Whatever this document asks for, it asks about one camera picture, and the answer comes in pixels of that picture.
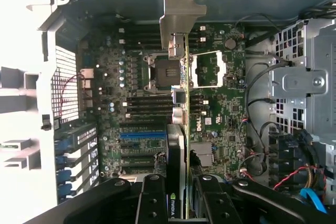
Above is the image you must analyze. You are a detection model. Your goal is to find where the metal socket cover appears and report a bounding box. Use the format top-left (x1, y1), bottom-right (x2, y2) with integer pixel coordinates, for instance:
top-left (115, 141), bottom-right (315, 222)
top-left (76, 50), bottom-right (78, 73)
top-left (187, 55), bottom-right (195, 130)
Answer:
top-left (188, 50), bottom-right (228, 88)

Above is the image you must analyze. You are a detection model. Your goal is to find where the round coin cell battery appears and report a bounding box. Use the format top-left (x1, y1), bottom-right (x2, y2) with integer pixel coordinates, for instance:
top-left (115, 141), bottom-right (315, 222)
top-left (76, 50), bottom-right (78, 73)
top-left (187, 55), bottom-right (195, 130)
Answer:
top-left (224, 37), bottom-right (237, 50)

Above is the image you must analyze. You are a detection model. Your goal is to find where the black open PC case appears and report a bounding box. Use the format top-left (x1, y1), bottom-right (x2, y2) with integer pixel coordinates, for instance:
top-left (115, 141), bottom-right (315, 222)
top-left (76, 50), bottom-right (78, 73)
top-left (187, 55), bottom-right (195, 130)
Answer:
top-left (26, 0), bottom-right (336, 224)

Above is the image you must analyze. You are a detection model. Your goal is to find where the blue SATA wire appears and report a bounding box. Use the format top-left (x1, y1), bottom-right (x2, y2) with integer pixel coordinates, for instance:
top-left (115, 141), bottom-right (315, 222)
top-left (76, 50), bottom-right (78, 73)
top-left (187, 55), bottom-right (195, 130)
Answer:
top-left (299, 188), bottom-right (329, 214)

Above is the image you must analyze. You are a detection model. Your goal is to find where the black case latch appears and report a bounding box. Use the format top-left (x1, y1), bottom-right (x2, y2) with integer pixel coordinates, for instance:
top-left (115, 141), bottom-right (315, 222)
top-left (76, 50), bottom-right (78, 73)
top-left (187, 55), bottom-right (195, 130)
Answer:
top-left (41, 115), bottom-right (51, 132)

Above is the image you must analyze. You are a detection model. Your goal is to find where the grey parts rack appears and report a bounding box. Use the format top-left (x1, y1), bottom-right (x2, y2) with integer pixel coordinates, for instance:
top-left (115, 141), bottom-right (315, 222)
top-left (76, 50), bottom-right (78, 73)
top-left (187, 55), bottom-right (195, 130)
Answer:
top-left (0, 66), bottom-right (43, 172)

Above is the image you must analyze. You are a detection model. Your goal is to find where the silver disk bay cage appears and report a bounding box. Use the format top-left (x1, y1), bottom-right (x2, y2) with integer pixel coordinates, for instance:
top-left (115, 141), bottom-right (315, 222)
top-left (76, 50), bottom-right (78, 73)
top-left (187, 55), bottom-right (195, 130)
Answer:
top-left (270, 19), bottom-right (336, 141)

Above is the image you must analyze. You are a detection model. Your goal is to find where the blue expansion slot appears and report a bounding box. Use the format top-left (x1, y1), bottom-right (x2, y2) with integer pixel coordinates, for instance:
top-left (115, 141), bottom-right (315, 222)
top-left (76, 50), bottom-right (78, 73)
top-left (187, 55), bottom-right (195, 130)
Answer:
top-left (119, 131), bottom-right (167, 140)

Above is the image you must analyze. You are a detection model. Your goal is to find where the green motherboard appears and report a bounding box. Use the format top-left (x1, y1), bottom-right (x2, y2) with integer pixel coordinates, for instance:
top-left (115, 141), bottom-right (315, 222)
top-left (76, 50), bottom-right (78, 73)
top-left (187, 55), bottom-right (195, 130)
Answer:
top-left (77, 23), bottom-right (247, 180)

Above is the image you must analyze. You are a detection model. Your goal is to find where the thin red black wire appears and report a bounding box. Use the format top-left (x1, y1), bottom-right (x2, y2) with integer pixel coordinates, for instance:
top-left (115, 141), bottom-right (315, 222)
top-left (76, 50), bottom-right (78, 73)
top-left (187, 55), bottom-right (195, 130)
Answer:
top-left (59, 73), bottom-right (85, 120)

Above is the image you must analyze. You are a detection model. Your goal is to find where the CPU socket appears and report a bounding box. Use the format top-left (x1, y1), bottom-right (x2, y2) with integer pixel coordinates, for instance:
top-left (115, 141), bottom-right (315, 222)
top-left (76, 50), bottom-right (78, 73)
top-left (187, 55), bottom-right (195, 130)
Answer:
top-left (146, 55), bottom-right (184, 91)

